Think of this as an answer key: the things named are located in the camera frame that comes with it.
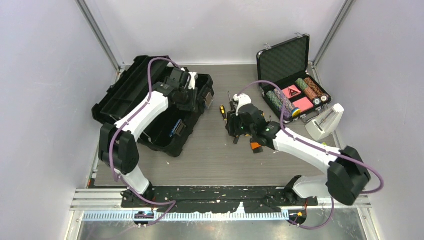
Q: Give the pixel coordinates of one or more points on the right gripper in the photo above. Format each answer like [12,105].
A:
[232,126]

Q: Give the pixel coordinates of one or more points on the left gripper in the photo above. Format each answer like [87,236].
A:
[193,106]

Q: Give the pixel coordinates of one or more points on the black plastic toolbox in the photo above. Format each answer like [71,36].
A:
[136,110]

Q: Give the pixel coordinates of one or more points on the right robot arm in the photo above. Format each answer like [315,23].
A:
[344,175]

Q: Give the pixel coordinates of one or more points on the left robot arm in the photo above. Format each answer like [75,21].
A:
[130,173]

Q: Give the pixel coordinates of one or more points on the screwdriver far left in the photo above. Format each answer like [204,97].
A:
[223,113]

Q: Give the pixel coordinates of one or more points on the screwdriver top middle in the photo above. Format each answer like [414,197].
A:
[229,97]

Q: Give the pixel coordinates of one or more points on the orange black brush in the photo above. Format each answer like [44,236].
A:
[256,148]

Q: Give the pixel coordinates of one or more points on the black poker chip case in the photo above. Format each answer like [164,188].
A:
[286,86]

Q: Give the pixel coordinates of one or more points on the white stand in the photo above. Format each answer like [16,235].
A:
[325,123]

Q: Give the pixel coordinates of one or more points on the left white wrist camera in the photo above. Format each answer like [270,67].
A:
[191,81]

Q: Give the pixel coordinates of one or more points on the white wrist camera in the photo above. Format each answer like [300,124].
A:
[240,100]
[191,81]

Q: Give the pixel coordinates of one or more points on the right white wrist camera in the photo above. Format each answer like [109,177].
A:
[240,100]

